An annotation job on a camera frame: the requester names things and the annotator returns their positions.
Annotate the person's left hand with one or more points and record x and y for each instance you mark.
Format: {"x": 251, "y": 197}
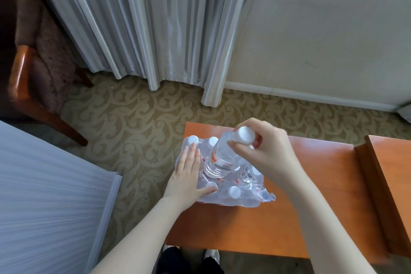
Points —
{"x": 186, "y": 184}

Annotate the person's right hand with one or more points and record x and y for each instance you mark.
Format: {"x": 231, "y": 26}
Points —
{"x": 273, "y": 151}

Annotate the person's left little finger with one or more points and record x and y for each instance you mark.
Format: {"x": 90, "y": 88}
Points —
{"x": 179, "y": 166}

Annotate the person's left middle finger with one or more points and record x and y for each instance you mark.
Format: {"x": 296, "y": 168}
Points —
{"x": 192, "y": 158}

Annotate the person's right thumb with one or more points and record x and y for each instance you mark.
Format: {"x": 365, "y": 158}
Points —
{"x": 239, "y": 148}

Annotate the person's left thumb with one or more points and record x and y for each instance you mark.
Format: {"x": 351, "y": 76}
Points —
{"x": 208, "y": 190}

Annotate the clear water bottle white cap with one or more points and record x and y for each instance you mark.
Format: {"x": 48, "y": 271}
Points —
{"x": 221, "y": 156}

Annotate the shrink-wrapped pack of water bottles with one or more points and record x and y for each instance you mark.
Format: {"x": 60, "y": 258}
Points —
{"x": 234, "y": 192}

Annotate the person's left forearm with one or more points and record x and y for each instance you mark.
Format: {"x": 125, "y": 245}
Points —
{"x": 141, "y": 241}

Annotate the person's right forearm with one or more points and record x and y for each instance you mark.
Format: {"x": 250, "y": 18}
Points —
{"x": 324, "y": 228}

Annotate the person's right white shoe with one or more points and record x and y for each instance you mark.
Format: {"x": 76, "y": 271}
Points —
{"x": 212, "y": 255}

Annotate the person's white shoe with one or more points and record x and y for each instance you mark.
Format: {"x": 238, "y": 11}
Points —
{"x": 167, "y": 247}
{"x": 212, "y": 255}

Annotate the person's left white shoe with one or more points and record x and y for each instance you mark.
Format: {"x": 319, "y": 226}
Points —
{"x": 167, "y": 247}

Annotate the person's black trousers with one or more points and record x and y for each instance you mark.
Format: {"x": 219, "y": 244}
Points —
{"x": 179, "y": 264}

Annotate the white baseboard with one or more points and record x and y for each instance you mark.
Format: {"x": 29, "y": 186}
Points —
{"x": 305, "y": 94}

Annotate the white bed sheet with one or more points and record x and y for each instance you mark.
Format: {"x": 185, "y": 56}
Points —
{"x": 48, "y": 206}

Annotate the grey pleated curtain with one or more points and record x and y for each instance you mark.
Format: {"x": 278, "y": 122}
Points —
{"x": 160, "y": 20}

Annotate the orange wooden desk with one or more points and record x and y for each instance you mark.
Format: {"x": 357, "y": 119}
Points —
{"x": 390, "y": 180}

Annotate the white cloth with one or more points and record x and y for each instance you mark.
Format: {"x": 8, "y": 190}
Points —
{"x": 405, "y": 113}

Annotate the wooden upholstered armchair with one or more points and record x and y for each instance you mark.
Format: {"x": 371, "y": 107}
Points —
{"x": 38, "y": 58}

